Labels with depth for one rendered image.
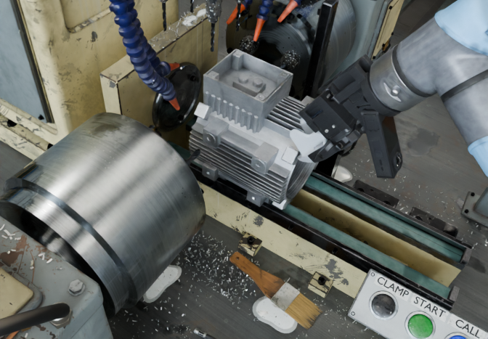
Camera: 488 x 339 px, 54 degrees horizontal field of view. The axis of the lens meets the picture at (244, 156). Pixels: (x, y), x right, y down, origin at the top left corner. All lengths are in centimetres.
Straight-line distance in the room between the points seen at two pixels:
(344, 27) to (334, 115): 45
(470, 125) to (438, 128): 83
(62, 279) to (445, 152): 101
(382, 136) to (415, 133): 69
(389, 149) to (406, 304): 20
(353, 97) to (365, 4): 54
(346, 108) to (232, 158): 25
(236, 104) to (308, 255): 33
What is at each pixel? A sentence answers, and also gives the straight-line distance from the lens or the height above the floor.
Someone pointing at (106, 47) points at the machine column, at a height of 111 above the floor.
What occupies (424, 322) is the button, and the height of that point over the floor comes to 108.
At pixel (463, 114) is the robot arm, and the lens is 56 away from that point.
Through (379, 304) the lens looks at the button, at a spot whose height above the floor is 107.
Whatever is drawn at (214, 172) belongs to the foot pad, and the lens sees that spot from 87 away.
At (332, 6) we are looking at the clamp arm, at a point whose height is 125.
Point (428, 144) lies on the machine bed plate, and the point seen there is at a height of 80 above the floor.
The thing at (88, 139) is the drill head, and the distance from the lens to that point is 69.
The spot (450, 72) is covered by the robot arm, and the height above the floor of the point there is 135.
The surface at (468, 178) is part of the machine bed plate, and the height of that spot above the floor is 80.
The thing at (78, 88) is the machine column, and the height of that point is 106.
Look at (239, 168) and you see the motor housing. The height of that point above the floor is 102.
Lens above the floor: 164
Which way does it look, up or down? 47 degrees down
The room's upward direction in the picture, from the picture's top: 7 degrees clockwise
